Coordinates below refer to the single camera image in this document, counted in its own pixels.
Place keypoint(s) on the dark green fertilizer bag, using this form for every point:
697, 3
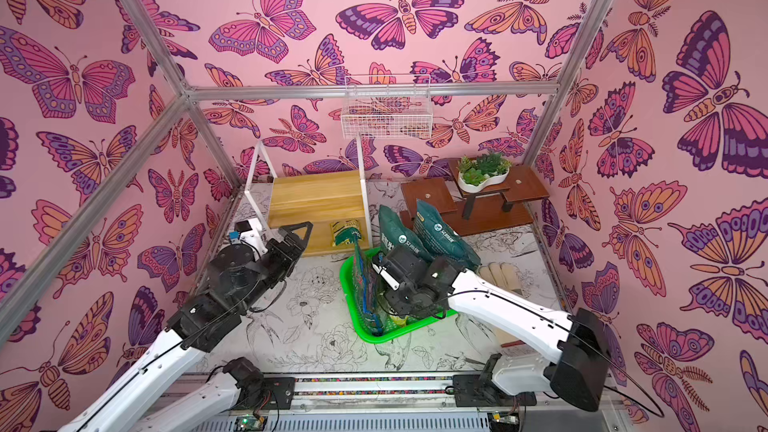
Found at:
440, 239
394, 233

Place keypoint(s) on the succulent plant white pot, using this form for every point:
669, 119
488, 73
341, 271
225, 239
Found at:
476, 174

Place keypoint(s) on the green plastic basket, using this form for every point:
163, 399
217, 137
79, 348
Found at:
391, 330

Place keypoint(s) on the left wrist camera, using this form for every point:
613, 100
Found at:
248, 232

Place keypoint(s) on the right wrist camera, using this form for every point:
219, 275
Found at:
387, 270

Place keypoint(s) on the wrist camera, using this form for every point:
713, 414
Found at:
387, 270
248, 232

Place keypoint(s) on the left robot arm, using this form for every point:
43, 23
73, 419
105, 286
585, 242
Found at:
239, 277

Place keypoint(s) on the blue green soil bag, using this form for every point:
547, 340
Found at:
365, 294

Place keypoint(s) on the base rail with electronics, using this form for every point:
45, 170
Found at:
410, 401

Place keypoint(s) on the white wire basket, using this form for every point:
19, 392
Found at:
387, 106

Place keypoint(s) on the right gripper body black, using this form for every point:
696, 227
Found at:
390, 265

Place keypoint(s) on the yellow green packet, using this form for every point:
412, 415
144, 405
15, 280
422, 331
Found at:
345, 232

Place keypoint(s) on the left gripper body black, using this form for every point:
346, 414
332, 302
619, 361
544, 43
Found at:
276, 264

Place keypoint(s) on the aluminium cage frame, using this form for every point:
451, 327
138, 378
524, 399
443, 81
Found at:
43, 271

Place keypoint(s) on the white frame wooden shelf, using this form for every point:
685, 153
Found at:
321, 199

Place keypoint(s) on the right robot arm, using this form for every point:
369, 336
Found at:
573, 361

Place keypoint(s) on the brown wooden step stand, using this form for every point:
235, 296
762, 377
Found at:
496, 207

